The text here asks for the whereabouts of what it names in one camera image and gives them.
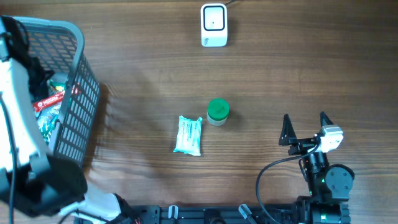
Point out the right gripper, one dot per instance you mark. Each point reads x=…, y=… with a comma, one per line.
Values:
x=288, y=137

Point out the green lid plastic jar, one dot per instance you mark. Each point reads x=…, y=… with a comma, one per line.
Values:
x=218, y=111

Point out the teal wet wipes pack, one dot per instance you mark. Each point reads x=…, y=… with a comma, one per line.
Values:
x=188, y=136

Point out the red Nescafe stick sachet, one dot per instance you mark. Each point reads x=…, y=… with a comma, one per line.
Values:
x=49, y=101

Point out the green gloves package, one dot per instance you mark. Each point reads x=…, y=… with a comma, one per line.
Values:
x=46, y=119

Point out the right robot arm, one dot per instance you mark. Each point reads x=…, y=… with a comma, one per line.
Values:
x=329, y=185

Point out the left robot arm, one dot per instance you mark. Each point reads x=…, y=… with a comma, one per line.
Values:
x=33, y=180

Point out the grey plastic mesh basket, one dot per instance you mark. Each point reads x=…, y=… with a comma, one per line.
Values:
x=59, y=45

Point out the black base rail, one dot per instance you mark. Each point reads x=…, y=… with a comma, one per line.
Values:
x=282, y=213

